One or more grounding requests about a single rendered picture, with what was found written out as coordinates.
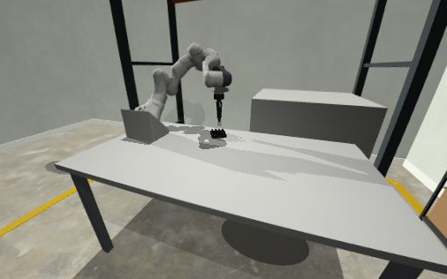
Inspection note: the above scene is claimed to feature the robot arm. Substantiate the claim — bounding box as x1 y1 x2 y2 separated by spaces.
135 43 232 121

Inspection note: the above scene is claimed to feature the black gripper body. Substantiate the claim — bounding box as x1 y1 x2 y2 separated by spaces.
214 94 224 107

